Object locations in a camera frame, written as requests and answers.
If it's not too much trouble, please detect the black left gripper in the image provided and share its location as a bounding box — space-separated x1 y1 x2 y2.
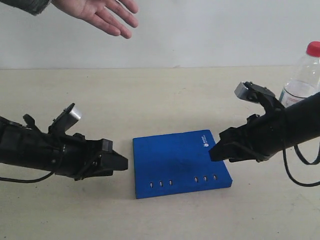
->
59 133 129 181

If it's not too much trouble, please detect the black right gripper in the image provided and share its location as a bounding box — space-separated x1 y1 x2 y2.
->
209 113 272 163

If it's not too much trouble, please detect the blue ring binder notebook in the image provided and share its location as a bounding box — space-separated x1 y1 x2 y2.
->
132 129 233 199

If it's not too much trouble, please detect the clear plastic water bottle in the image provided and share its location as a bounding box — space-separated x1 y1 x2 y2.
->
279 41 320 107

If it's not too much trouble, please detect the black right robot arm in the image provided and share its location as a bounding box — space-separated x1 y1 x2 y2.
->
209 93 320 163

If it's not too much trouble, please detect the grey jacket sleeve forearm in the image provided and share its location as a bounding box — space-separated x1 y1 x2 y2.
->
0 0 52 16

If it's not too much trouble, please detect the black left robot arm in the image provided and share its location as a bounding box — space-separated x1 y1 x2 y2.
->
0 114 129 181

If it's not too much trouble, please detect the person's open bare hand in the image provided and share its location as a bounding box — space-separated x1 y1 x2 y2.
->
52 0 139 39

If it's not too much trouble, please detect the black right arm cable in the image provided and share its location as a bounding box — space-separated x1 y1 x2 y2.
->
281 138 320 187

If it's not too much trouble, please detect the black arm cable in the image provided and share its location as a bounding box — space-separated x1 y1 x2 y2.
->
0 171 56 184
281 138 320 187

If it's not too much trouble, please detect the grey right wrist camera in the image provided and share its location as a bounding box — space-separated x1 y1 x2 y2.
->
234 81 275 104

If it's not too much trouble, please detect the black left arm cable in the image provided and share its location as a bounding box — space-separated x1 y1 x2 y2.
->
0 171 56 184

